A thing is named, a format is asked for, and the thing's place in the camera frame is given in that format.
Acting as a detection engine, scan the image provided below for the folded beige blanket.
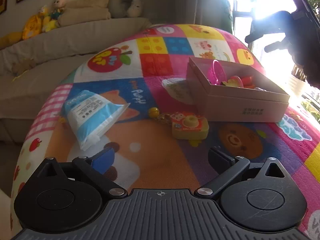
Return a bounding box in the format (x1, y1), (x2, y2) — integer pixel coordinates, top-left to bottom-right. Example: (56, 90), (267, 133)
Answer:
(57, 0), (111, 27)

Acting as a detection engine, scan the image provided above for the pink yellow cup toy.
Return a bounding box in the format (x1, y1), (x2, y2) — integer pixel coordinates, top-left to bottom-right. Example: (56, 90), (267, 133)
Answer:
(221, 76), (244, 88)

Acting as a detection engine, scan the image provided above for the colourful cartoon play mat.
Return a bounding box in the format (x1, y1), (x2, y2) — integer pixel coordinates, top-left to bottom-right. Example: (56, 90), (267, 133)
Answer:
(11, 24), (319, 239)

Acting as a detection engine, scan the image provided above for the toy camera keychain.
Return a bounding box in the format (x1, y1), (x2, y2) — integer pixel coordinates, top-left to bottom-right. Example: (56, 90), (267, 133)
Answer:
(157, 112), (209, 140)

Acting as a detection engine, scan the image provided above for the cartoon boy doll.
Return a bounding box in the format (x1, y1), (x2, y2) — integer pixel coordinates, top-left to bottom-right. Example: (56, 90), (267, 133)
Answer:
(42, 0), (67, 33)

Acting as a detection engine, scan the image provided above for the blue white tissue pack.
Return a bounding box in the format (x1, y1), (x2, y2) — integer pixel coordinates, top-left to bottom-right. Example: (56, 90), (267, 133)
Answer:
(62, 90), (129, 151)

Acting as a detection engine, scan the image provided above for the green hanging towel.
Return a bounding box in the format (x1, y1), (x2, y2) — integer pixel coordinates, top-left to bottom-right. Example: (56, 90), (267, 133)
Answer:
(221, 0), (233, 34)

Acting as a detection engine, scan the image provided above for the pink plastic basket toy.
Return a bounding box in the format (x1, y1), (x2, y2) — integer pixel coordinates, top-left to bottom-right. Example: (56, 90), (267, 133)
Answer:
(207, 60), (227, 85)

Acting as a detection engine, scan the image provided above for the clear plastic wrapper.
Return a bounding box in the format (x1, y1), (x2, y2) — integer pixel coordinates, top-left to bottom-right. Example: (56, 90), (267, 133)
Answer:
(162, 78), (194, 105)

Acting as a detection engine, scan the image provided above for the yellow plush toy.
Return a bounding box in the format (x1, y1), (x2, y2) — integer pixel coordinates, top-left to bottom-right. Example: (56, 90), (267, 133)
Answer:
(1, 5), (48, 49)

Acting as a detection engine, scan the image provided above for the beige sofa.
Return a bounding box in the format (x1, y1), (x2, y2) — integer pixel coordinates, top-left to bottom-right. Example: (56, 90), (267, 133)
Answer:
(1, 17), (151, 142)

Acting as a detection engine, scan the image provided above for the grey neck pillow plush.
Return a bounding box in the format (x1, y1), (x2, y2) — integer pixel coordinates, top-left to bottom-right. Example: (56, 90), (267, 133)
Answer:
(107, 0), (143, 18)

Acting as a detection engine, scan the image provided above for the small brown plush toy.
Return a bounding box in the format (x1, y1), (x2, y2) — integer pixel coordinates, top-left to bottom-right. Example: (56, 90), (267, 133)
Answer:
(11, 59), (36, 81)

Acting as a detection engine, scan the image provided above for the pink cardboard box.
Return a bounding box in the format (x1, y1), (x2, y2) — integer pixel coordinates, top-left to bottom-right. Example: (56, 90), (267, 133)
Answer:
(186, 57), (290, 122)

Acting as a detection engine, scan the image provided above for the red round lid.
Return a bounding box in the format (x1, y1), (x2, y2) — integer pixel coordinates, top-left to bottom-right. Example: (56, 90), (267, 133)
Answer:
(240, 76), (256, 89)

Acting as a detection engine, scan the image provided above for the yellow bell charm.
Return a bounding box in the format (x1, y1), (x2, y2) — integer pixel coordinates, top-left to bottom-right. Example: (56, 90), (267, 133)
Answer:
(148, 107), (160, 119)

